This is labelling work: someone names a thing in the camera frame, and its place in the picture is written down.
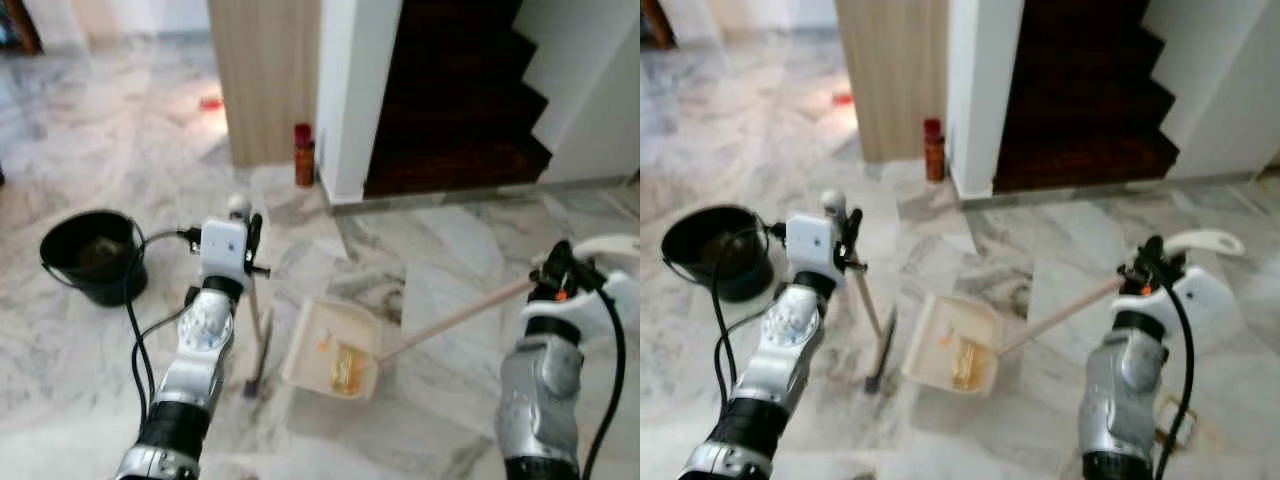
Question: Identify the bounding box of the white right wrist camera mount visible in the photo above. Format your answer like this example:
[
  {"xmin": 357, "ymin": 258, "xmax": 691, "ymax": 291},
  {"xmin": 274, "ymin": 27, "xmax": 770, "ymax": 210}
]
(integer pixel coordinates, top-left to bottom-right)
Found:
[
  {"xmin": 520, "ymin": 268, "xmax": 641, "ymax": 348},
  {"xmin": 1113, "ymin": 262, "xmax": 1238, "ymax": 353}
]

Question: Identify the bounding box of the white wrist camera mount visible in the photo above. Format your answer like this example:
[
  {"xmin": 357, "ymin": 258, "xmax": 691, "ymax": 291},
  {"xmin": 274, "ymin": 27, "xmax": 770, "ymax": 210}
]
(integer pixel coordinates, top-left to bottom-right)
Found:
[
  {"xmin": 198, "ymin": 218, "xmax": 252, "ymax": 292},
  {"xmin": 785, "ymin": 213, "xmax": 840, "ymax": 287},
  {"xmin": 520, "ymin": 268, "xmax": 641, "ymax": 348},
  {"xmin": 1113, "ymin": 262, "xmax": 1238, "ymax": 353}
]

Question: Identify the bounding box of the dark wooden staircase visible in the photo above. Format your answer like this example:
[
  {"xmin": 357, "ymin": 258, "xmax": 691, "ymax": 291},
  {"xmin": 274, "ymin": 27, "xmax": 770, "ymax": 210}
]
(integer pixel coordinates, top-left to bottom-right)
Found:
[
  {"xmin": 992, "ymin": 0, "xmax": 1182, "ymax": 195},
  {"xmin": 364, "ymin": 0, "xmax": 554, "ymax": 199}
]

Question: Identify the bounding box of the yellow brown wrapper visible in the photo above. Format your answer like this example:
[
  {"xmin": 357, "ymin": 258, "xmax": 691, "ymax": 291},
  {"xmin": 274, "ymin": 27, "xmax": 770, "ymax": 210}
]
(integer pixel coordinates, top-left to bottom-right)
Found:
[
  {"xmin": 329, "ymin": 340, "xmax": 368, "ymax": 398},
  {"xmin": 950, "ymin": 335, "xmax": 988, "ymax": 392}
]

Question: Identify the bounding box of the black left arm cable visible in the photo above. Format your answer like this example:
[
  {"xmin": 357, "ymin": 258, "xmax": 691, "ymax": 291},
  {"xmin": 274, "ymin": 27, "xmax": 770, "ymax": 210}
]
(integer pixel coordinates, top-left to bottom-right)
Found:
[
  {"xmin": 709, "ymin": 222, "xmax": 793, "ymax": 406},
  {"xmin": 124, "ymin": 227, "xmax": 207, "ymax": 426}
]

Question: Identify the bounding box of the black bucket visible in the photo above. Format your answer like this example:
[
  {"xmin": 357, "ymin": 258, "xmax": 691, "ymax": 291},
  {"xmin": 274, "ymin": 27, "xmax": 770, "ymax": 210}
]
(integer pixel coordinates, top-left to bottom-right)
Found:
[
  {"xmin": 661, "ymin": 204, "xmax": 775, "ymax": 304},
  {"xmin": 39, "ymin": 209, "xmax": 150, "ymax": 309}
]

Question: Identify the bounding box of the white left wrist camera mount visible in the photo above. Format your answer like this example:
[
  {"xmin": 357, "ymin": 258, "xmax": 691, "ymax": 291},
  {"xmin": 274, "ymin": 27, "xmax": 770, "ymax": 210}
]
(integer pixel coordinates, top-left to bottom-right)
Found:
[
  {"xmin": 785, "ymin": 213, "xmax": 840, "ymax": 287},
  {"xmin": 198, "ymin": 218, "xmax": 252, "ymax": 292}
]

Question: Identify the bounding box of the cream dustpan with wooden handle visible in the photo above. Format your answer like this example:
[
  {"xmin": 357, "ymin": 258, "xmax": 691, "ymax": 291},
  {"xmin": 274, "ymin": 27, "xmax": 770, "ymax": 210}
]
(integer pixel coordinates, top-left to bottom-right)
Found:
[
  {"xmin": 281, "ymin": 234, "xmax": 641, "ymax": 402},
  {"xmin": 901, "ymin": 229, "xmax": 1247, "ymax": 395}
]

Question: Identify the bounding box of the brown wooden furniture leg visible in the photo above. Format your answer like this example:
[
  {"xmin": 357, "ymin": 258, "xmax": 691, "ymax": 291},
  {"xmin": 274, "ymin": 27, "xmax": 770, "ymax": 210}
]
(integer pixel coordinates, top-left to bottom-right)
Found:
[
  {"xmin": 640, "ymin": 0, "xmax": 675, "ymax": 52},
  {"xmin": 0, "ymin": 0, "xmax": 43, "ymax": 57}
]

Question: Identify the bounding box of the broom with white knob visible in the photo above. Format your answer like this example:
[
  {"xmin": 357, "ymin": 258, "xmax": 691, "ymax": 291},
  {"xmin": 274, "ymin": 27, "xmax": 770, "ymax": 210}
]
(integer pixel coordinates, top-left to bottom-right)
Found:
[
  {"xmin": 227, "ymin": 194, "xmax": 276, "ymax": 400},
  {"xmin": 821, "ymin": 188, "xmax": 899, "ymax": 395}
]

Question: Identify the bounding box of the light wooden wall panel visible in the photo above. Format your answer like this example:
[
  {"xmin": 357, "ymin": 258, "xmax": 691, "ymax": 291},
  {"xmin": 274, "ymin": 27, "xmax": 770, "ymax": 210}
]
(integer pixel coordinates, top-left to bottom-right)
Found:
[
  {"xmin": 207, "ymin": 0, "xmax": 322, "ymax": 169},
  {"xmin": 834, "ymin": 0, "xmax": 952, "ymax": 164}
]

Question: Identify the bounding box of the red spray can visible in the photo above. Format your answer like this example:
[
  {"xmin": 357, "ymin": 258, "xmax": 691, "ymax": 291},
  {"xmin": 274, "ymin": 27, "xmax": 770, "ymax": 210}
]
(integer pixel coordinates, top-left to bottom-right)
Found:
[
  {"xmin": 292, "ymin": 122, "xmax": 317, "ymax": 189},
  {"xmin": 921, "ymin": 117, "xmax": 947, "ymax": 184}
]

